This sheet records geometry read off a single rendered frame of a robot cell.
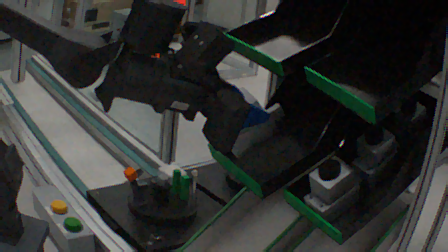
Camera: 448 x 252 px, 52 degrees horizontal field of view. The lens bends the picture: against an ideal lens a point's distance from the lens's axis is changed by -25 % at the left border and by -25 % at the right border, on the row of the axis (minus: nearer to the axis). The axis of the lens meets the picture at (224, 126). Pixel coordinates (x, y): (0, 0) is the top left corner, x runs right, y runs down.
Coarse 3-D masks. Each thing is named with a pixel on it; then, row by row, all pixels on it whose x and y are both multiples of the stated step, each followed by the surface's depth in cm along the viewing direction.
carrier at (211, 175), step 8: (192, 168) 128; (200, 168) 129; (208, 168) 129; (216, 168) 130; (224, 168) 130; (200, 176) 125; (208, 176) 126; (216, 176) 126; (224, 176) 127; (232, 176) 123; (200, 184) 122; (208, 184) 122; (216, 184) 123; (224, 184) 123; (232, 184) 122; (240, 184) 120; (208, 192) 120; (216, 192) 119; (224, 192) 120; (232, 192) 120; (216, 200) 118; (224, 200) 117
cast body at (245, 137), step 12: (252, 96) 74; (276, 108) 76; (276, 120) 77; (240, 132) 74; (252, 132) 74; (264, 132) 75; (276, 132) 76; (240, 144) 75; (252, 144) 75; (240, 156) 75
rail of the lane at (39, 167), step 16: (16, 112) 145; (16, 128) 134; (16, 144) 136; (32, 144) 129; (32, 160) 125; (48, 160) 121; (32, 176) 127; (48, 176) 114; (64, 176) 116; (64, 192) 109; (80, 208) 105; (96, 224) 102; (112, 224) 101; (96, 240) 98; (112, 240) 98
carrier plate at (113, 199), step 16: (96, 192) 110; (112, 192) 112; (128, 192) 113; (112, 208) 106; (128, 208) 107; (208, 208) 113; (128, 224) 102; (144, 224) 103; (192, 224) 106; (128, 240) 99; (144, 240) 98; (176, 240) 100
